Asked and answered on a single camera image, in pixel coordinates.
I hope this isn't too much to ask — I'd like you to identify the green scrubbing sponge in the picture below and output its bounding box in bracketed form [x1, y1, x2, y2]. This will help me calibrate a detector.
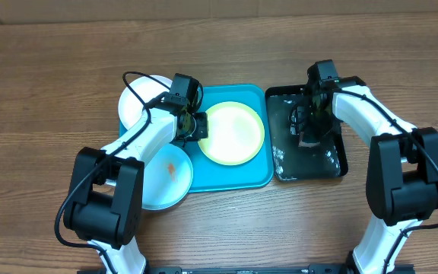
[298, 127, 320, 148]

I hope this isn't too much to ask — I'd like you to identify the yellow-green plate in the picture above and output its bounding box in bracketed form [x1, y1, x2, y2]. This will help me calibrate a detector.
[198, 101, 265, 166]

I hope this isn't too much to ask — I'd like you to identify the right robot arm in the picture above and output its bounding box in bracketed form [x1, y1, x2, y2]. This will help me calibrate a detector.
[288, 59, 438, 273]

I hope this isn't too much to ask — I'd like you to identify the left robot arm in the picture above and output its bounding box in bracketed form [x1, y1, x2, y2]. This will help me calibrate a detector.
[54, 74, 208, 273]

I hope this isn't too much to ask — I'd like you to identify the black plastic tray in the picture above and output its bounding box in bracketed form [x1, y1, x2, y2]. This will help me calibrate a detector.
[265, 85, 348, 181]

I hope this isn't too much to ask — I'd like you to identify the light blue plate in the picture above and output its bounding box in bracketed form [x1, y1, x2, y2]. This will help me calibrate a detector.
[142, 144, 193, 211]

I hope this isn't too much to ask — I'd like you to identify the white plate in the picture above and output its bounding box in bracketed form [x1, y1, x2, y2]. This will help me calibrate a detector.
[118, 76, 168, 129]

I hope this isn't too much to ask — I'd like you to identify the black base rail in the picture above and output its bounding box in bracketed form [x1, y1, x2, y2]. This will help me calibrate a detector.
[77, 262, 416, 274]

